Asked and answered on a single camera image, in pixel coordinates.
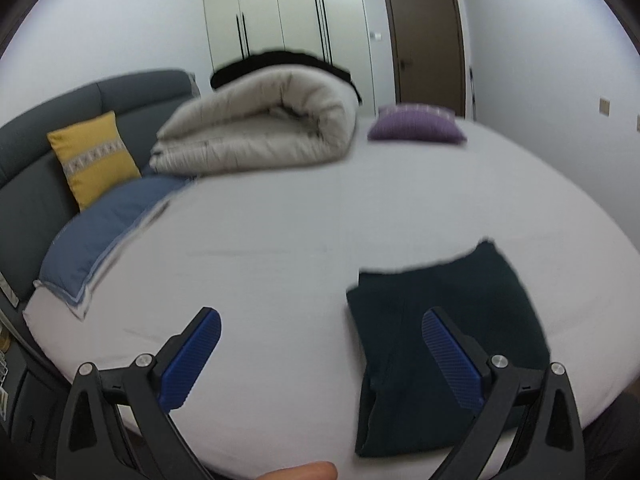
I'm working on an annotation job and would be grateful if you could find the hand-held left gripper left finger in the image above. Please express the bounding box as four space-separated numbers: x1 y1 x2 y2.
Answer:
55 307 222 480

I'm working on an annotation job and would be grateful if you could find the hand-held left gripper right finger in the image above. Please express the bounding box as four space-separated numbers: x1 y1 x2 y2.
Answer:
421 308 587 480

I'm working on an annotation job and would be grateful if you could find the dark green knit sweater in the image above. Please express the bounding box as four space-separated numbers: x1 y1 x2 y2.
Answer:
346 239 552 459

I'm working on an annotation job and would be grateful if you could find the person's left hand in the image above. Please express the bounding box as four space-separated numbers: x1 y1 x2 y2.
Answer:
258 461 339 480

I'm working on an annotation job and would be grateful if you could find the blue pillow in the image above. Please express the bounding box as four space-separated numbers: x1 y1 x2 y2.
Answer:
33 174 195 320

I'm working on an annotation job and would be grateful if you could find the white bed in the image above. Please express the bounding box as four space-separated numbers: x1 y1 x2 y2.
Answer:
22 110 640 479

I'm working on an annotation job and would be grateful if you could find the yellow patterned cushion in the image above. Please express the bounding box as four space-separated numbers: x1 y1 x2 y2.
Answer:
47 111 143 212

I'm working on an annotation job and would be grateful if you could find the beige folded duvet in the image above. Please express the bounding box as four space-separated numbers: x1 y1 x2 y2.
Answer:
149 64 359 178

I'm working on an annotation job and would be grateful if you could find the purple cushion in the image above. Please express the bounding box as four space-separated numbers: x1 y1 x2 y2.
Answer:
367 103 468 146

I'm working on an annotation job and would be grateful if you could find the grey padded headboard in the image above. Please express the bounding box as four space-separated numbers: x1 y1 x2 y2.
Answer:
0 70 202 307

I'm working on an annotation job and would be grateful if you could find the black cloth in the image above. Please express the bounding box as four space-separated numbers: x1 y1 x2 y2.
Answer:
210 49 362 107

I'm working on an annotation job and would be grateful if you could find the brown wooden door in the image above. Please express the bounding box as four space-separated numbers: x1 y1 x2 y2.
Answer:
381 0 477 121

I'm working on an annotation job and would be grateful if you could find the white wardrobe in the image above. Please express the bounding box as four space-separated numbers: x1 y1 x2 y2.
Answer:
201 0 377 117

